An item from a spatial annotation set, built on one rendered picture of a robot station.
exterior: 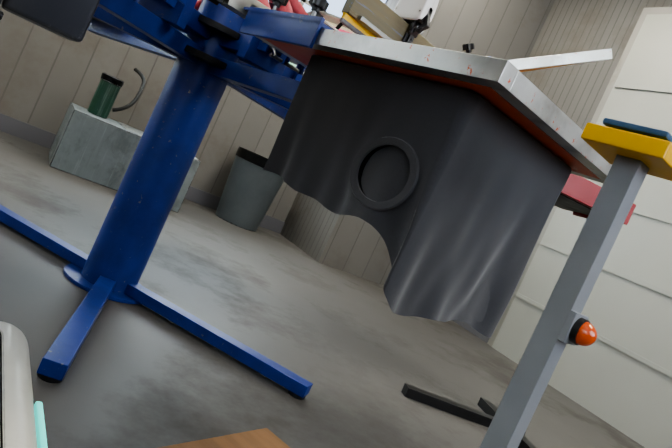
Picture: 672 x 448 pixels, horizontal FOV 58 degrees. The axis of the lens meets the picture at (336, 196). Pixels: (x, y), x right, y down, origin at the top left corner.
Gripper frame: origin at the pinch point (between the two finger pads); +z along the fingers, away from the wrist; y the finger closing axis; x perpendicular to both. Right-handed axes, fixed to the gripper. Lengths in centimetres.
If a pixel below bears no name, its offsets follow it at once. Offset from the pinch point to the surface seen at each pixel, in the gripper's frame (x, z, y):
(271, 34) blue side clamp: -29.8, 14.7, -9.4
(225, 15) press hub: -5, 3, -82
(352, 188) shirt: -22, 39, 28
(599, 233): -13, 30, 72
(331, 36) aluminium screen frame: -28.7, 12.3, 10.4
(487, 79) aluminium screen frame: -29, 15, 52
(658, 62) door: 332, -143, -91
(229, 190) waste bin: 181, 81, -307
